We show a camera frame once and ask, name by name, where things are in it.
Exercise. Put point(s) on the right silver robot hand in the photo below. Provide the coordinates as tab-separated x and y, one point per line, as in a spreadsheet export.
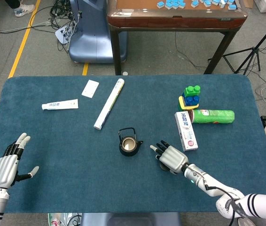
173	159

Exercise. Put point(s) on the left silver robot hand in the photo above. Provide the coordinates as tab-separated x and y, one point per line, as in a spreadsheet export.
5	169

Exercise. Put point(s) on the black cast iron teapot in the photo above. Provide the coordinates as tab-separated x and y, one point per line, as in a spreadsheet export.
133	153

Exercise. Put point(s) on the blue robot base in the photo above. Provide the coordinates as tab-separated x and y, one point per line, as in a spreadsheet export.
93	42

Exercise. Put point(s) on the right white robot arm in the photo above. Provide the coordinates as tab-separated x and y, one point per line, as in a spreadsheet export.
217	186

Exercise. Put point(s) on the dark teal fabric-covered table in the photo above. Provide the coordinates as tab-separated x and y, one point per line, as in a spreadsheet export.
76	188

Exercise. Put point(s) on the white pink toothpaste box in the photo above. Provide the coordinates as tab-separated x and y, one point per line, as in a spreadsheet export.
187	134

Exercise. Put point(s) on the yellow toy brick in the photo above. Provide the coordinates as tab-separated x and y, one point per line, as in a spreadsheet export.
182	103

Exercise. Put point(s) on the green chips can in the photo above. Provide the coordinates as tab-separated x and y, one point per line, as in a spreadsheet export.
215	116

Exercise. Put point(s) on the blue toy brick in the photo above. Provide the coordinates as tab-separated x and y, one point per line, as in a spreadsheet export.
191	100

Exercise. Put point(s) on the light green toy brick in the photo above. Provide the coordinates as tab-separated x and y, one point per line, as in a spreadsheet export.
191	91

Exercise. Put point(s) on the grey robot torso base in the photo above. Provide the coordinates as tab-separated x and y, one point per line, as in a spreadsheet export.
130	220

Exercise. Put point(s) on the colourful packaging bag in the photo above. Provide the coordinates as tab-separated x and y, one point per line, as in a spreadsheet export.
60	221

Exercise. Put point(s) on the white rolled paper tube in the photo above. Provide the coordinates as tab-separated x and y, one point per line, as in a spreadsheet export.
109	103

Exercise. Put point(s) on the white toothpaste tube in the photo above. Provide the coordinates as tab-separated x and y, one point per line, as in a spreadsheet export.
60	104

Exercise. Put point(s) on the grey shoe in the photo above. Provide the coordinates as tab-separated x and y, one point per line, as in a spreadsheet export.
243	223

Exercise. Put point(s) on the small white flat box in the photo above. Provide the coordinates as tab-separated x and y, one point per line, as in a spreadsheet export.
90	88

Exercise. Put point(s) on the black tripod stand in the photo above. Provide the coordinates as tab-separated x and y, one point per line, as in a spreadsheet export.
252	50

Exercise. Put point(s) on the brown mahjong table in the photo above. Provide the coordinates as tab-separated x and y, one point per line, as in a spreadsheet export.
170	22

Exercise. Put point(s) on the white power strip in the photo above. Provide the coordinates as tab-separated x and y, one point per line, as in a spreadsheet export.
62	34

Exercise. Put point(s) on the blue white mahjong tile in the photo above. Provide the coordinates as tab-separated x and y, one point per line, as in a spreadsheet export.
160	4
231	6

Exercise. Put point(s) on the person in black trousers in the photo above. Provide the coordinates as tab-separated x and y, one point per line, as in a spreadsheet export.
23	9

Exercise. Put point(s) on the large white die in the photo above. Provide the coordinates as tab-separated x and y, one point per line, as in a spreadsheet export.
222	2

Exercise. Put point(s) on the cardboard box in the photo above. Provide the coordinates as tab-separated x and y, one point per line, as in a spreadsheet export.
245	2

